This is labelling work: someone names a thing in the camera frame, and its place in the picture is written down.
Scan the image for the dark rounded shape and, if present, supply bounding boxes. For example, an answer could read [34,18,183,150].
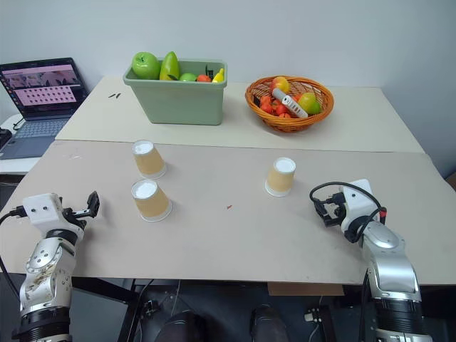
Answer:
[155,309,208,342]
[249,304,290,342]

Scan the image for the green plastic bin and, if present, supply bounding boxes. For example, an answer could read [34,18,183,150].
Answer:
[123,59,229,127]

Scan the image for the yellow red toy peach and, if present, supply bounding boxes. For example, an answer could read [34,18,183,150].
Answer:
[271,76,291,93]

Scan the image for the black device at edge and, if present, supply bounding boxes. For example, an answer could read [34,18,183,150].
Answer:
[0,128,14,152]

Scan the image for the grey open laptop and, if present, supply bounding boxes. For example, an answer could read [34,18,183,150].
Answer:
[0,57,90,160]

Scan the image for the orange red toy peppers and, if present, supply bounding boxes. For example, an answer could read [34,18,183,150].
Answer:
[259,93,304,120]

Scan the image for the orange wicker basket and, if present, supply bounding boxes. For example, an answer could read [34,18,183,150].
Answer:
[244,76,336,134]

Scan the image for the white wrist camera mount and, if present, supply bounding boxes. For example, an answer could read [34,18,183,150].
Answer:
[338,178,379,219]
[21,192,66,226]

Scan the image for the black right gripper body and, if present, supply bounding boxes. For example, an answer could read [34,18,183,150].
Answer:
[329,201,348,229]

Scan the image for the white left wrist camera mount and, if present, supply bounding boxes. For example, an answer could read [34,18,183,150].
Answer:
[21,192,66,226]

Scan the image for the black table frame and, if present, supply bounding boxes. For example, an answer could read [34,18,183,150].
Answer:
[69,276,157,342]

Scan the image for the green yellow toy mango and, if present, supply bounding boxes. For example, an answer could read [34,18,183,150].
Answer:
[158,51,181,82]

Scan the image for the green toy apple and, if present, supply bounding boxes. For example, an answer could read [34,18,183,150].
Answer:
[131,51,162,81]

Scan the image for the white remote control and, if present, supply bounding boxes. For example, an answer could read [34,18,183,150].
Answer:
[271,87,309,119]

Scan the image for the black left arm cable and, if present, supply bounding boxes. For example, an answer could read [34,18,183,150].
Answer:
[0,206,26,307]

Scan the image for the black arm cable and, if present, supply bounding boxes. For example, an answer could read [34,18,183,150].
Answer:
[0,206,26,307]
[309,181,388,244]

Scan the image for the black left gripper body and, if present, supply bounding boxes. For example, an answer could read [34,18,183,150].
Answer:
[61,207,90,231]

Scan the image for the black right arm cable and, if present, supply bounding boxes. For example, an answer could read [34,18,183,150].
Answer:
[309,181,388,244]

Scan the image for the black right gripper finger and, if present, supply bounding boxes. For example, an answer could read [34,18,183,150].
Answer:
[319,192,344,205]
[313,202,334,228]

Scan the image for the brown paper cup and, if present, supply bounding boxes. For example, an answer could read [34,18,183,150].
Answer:
[131,139,168,180]
[130,179,174,224]
[264,157,297,198]

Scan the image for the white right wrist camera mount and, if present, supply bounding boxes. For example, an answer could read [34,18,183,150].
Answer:
[338,178,379,219]

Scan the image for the brown cardboard piece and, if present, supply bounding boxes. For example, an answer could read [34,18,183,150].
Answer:
[267,282,346,297]

